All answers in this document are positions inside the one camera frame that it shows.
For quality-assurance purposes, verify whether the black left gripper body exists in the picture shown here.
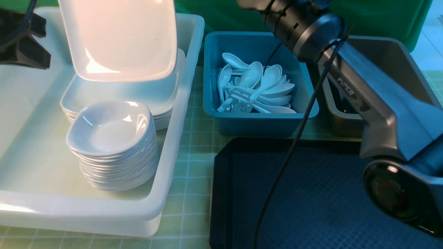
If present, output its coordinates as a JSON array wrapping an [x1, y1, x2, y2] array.
[[0, 8, 51, 70]]

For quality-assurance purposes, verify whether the large white rice plate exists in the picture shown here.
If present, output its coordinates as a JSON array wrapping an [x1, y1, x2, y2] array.
[[58, 0, 178, 82]]

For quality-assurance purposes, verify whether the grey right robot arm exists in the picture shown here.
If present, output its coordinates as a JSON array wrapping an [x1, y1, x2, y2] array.
[[237, 0, 443, 238]]

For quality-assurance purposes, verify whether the stack of white small bowls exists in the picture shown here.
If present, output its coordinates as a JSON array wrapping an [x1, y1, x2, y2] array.
[[66, 101, 159, 192]]

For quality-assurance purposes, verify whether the large white plastic tub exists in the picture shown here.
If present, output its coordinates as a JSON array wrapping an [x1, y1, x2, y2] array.
[[1, 7, 205, 237]]

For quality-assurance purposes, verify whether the stack of white square plates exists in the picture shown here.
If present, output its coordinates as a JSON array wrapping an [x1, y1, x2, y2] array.
[[60, 49, 186, 130]]

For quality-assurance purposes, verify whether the pile of white spoons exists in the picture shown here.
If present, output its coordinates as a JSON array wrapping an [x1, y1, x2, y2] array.
[[216, 53, 295, 113]]

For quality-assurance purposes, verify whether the teal plastic spoon bin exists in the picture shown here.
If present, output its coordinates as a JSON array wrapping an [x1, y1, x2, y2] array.
[[202, 31, 314, 137]]

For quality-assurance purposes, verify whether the green checked tablecloth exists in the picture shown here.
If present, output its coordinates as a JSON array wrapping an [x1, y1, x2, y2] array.
[[0, 66, 443, 249]]

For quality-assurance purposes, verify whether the brown plastic chopstick bin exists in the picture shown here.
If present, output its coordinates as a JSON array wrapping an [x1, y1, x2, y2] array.
[[323, 35, 442, 138]]

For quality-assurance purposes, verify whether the black serving tray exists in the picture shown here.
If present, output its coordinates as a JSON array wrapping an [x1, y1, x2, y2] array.
[[209, 138, 442, 249]]

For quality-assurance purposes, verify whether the green backdrop cloth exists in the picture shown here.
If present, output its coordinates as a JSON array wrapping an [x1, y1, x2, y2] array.
[[0, 0, 433, 52]]

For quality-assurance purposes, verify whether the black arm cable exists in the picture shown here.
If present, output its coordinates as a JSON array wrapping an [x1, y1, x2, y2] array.
[[254, 24, 355, 249]]

